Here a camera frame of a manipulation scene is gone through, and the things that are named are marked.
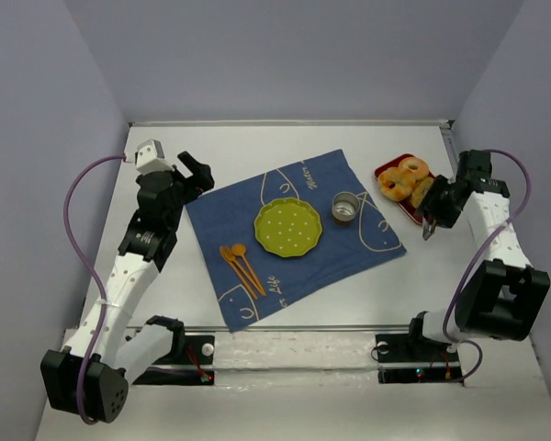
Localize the metal serving tongs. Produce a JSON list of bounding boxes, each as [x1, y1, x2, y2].
[[422, 218, 437, 241]]

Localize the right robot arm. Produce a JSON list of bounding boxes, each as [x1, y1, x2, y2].
[[409, 150, 550, 345]]

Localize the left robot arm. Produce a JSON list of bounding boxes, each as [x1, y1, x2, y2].
[[40, 140, 215, 425]]

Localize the brown bread slice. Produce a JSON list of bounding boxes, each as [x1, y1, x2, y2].
[[410, 176, 434, 209]]

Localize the red tray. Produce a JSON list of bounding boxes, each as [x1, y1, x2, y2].
[[374, 153, 435, 225]]

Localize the orange plastic spoon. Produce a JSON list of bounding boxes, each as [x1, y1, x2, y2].
[[231, 243, 266, 297]]

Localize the metal cup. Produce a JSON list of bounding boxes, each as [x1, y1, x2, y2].
[[332, 191, 361, 226]]

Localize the green dotted plate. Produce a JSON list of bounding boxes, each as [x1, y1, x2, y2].
[[253, 198, 323, 258]]

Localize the glazed ring bread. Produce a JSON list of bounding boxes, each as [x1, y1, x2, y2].
[[377, 167, 416, 202], [399, 156, 430, 181]]

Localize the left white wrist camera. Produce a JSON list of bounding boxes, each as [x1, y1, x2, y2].
[[124, 139, 173, 175]]

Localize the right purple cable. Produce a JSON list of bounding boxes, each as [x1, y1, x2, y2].
[[442, 149, 532, 382]]

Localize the purple cable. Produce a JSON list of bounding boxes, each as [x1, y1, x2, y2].
[[63, 154, 137, 426], [442, 149, 532, 382]]

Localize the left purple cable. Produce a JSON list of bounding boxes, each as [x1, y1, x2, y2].
[[63, 154, 137, 426]]

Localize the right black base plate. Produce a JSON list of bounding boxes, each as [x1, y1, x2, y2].
[[370, 334, 463, 384]]

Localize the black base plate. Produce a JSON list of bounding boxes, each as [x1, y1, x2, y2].
[[370, 334, 463, 384], [134, 334, 215, 387]]

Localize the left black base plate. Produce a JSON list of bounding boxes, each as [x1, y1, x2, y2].
[[134, 334, 215, 387]]

